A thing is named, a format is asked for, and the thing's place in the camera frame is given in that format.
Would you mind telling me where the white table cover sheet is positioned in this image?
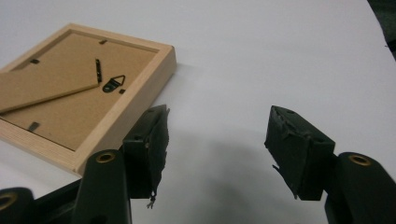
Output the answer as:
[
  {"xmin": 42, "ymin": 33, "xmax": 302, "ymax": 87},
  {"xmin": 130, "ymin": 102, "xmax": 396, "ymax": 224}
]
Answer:
[{"xmin": 0, "ymin": 0, "xmax": 396, "ymax": 224}]

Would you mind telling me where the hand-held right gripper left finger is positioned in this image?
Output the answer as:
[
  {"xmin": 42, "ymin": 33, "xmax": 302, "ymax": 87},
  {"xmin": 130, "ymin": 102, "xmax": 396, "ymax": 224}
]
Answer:
[{"xmin": 121, "ymin": 105, "xmax": 171, "ymax": 209}]

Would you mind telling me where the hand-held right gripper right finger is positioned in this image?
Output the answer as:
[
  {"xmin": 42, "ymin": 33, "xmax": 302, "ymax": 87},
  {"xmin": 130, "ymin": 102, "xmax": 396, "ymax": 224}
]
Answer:
[{"xmin": 264, "ymin": 105, "xmax": 337, "ymax": 201}]

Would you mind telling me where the wooden photo frame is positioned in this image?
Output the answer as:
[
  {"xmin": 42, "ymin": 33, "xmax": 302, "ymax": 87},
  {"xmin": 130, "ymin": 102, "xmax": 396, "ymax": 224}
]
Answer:
[{"xmin": 0, "ymin": 22, "xmax": 177, "ymax": 177}]

